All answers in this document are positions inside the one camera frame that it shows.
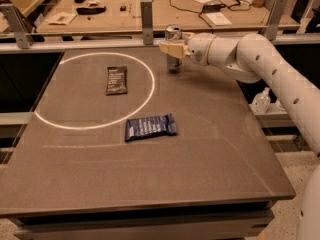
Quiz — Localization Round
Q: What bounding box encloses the black power adapter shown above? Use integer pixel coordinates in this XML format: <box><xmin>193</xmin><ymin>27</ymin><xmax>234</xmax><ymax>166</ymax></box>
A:
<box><xmin>203</xmin><ymin>3</ymin><xmax>223</xmax><ymax>13</ymax></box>

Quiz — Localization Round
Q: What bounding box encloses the metal bracket post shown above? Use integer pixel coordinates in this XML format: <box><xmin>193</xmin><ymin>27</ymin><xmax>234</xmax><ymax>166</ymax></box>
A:
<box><xmin>0</xmin><ymin>3</ymin><xmax>33</xmax><ymax>49</ymax></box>
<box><xmin>261</xmin><ymin>0</ymin><xmax>287</xmax><ymax>40</ymax></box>
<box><xmin>140</xmin><ymin>0</ymin><xmax>153</xmax><ymax>45</ymax></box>

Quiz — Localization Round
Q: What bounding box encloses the blue rxbar wrapper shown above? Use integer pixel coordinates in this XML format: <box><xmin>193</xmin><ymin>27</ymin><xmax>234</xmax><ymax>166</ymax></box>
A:
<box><xmin>125</xmin><ymin>114</ymin><xmax>177</xmax><ymax>142</ymax></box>

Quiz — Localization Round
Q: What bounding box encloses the left metal bracket post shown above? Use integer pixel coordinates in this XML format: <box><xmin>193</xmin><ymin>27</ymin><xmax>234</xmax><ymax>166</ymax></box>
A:
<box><xmin>0</xmin><ymin>3</ymin><xmax>33</xmax><ymax>49</ymax></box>

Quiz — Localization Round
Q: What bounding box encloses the white ring marking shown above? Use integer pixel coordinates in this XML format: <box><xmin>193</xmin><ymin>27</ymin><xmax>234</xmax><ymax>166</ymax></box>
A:
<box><xmin>35</xmin><ymin>52</ymin><xmax>155</xmax><ymax>131</ymax></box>

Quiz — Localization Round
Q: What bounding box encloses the black rxbar chocolate wrapper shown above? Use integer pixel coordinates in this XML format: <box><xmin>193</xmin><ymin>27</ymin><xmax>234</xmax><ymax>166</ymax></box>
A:
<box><xmin>106</xmin><ymin>66</ymin><xmax>128</xmax><ymax>95</ymax></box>

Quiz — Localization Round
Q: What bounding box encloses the small black object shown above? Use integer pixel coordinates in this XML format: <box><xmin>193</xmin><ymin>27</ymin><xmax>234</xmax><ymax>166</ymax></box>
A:
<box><xmin>120</xmin><ymin>5</ymin><xmax>127</xmax><ymax>11</ymax></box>

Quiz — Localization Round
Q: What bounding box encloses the black cable on desk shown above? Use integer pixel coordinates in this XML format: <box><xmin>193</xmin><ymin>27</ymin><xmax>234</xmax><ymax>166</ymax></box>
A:
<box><xmin>168</xmin><ymin>0</ymin><xmax>252</xmax><ymax>29</ymax></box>

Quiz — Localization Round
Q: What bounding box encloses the white paper card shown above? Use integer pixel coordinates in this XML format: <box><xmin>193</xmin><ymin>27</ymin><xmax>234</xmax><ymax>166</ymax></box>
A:
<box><xmin>46</xmin><ymin>12</ymin><xmax>76</xmax><ymax>25</ymax></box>

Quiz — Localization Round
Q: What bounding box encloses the right metal bracket post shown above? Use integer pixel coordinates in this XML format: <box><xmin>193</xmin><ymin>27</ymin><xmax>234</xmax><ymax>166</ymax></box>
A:
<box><xmin>261</xmin><ymin>0</ymin><xmax>287</xmax><ymax>40</ymax></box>

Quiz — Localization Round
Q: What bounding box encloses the silver blue redbull can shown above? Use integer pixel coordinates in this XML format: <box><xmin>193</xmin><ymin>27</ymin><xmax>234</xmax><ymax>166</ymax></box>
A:
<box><xmin>165</xmin><ymin>24</ymin><xmax>182</xmax><ymax>73</ymax></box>

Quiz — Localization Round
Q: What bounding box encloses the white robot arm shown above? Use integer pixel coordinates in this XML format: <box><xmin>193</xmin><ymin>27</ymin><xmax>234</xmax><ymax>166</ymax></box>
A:
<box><xmin>159</xmin><ymin>32</ymin><xmax>320</xmax><ymax>155</ymax></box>

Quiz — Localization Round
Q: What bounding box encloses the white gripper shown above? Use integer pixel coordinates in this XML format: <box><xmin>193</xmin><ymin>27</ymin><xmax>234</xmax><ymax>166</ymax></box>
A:
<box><xmin>159</xmin><ymin>32</ymin><xmax>216</xmax><ymax>65</ymax></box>

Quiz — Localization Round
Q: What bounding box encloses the white paper sheet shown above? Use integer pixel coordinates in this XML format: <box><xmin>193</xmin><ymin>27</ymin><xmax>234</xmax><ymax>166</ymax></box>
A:
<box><xmin>205</xmin><ymin>12</ymin><xmax>232</xmax><ymax>26</ymax></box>

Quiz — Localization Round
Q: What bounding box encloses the black device on desk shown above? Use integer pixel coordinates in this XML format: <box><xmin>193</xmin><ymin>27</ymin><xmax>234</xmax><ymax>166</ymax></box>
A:
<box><xmin>76</xmin><ymin>6</ymin><xmax>107</xmax><ymax>15</ymax></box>

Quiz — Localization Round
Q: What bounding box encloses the wooden background desk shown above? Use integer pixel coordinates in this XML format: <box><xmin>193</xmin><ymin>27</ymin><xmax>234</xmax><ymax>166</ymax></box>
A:
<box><xmin>37</xmin><ymin>0</ymin><xmax>269</xmax><ymax>34</ymax></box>

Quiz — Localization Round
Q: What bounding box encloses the middle metal bracket post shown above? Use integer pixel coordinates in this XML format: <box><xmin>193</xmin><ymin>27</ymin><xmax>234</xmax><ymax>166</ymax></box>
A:
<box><xmin>140</xmin><ymin>0</ymin><xmax>153</xmax><ymax>45</ymax></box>

